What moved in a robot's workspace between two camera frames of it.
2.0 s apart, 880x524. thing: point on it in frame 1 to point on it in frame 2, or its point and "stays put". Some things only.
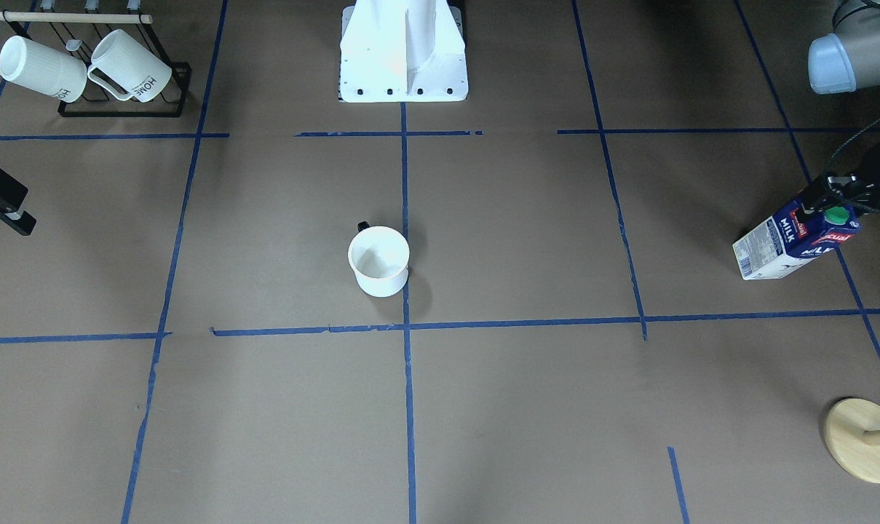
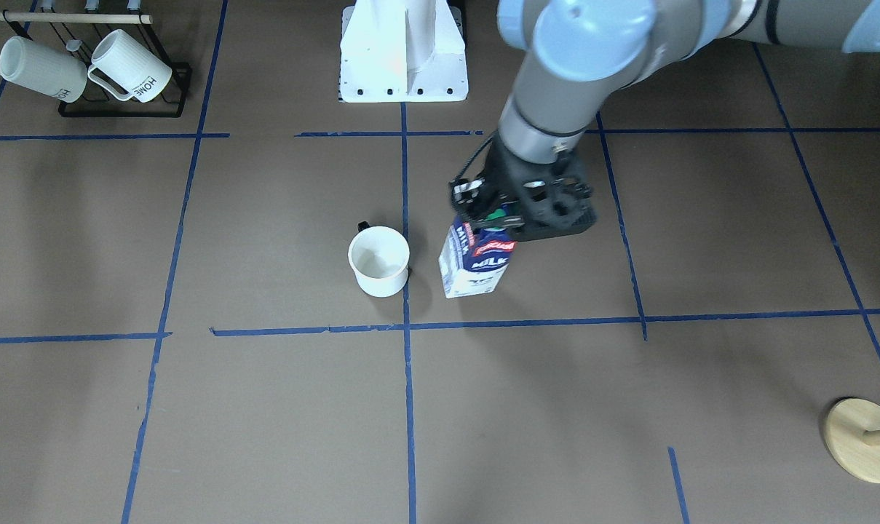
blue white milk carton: (782, 242) to (472, 261)
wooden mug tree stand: (865, 439) stays put
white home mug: (124, 68) stays put
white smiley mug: (378, 257) stays put
